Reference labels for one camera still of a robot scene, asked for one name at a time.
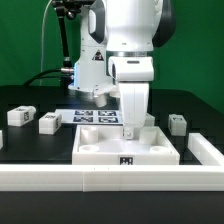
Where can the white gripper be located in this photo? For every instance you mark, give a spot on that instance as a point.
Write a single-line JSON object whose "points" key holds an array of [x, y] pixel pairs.
{"points": [[132, 76]]}

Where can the white square tabletop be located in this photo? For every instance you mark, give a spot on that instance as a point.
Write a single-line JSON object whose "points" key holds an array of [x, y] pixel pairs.
{"points": [[105, 145]]}

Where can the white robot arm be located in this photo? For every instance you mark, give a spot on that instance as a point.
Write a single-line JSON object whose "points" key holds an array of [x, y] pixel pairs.
{"points": [[117, 41]]}

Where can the white marker sheet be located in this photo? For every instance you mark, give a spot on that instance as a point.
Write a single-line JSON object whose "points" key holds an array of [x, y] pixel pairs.
{"points": [[95, 117]]}

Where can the white U-shaped fence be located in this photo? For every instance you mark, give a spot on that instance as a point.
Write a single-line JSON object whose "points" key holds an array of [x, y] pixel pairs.
{"points": [[116, 178]]}

